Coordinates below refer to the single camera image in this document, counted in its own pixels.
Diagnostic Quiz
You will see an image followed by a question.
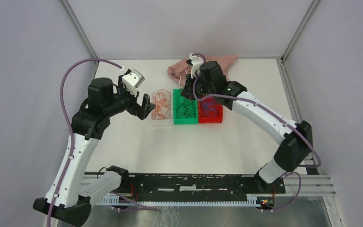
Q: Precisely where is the orange cable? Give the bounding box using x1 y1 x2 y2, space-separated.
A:
151 89 173 120

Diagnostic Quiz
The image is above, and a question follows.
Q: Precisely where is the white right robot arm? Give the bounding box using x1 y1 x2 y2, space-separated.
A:
181 58 314 193

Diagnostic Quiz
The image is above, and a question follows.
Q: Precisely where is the green plastic bin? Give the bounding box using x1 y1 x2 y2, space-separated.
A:
173 88 198 125

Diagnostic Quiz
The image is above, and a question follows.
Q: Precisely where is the clear plastic bin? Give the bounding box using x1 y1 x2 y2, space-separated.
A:
148 89 173 127

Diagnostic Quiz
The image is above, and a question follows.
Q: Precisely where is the black cable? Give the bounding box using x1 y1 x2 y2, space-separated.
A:
175 97 198 120

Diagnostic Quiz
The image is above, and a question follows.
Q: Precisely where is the red plastic bin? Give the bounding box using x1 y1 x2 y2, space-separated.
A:
198 97 223 124

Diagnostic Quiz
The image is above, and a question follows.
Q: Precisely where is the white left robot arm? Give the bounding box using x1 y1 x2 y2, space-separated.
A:
33 73 155 227

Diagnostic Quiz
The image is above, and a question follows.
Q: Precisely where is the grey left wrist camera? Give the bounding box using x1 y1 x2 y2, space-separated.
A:
121 70 145 97

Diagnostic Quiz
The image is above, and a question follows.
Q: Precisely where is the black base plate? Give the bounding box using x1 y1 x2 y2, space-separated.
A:
116 173 286 202

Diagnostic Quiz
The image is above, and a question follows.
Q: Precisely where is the pink cloth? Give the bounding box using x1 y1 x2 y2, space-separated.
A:
167 54 238 87

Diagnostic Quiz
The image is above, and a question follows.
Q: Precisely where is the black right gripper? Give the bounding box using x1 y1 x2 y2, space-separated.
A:
181 71 216 101

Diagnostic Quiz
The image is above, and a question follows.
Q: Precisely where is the blue cable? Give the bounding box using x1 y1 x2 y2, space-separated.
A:
200 97 223 117

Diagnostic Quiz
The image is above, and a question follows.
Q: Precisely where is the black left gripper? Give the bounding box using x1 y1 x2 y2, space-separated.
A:
104 75 156 120

